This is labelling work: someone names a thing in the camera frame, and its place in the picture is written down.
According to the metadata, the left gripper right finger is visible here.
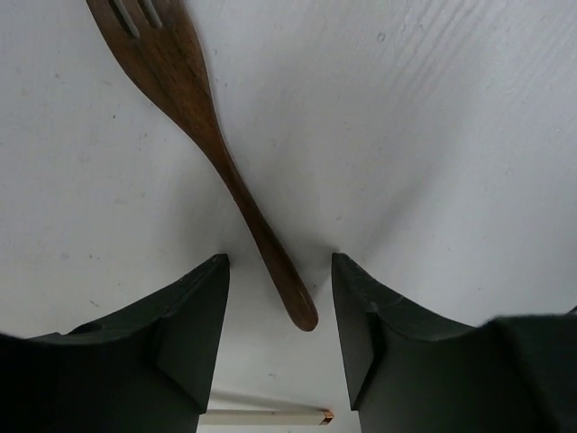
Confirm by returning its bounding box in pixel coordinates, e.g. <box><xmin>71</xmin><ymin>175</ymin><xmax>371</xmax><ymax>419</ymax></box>
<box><xmin>331</xmin><ymin>253</ymin><xmax>576</xmax><ymax>432</ymax></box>

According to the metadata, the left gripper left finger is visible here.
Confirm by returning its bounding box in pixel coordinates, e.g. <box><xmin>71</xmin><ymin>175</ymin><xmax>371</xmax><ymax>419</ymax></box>
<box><xmin>1</xmin><ymin>253</ymin><xmax>230</xmax><ymax>432</ymax></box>

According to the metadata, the beige wooden spoon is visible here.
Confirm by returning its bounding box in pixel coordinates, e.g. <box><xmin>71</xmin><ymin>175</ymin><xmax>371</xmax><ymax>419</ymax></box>
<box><xmin>198</xmin><ymin>410</ymin><xmax>334</xmax><ymax>426</ymax></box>

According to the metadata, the brown wooden fork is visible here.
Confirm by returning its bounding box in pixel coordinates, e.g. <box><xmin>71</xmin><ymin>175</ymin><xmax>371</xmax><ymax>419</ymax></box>
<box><xmin>87</xmin><ymin>0</ymin><xmax>318</xmax><ymax>332</ymax></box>

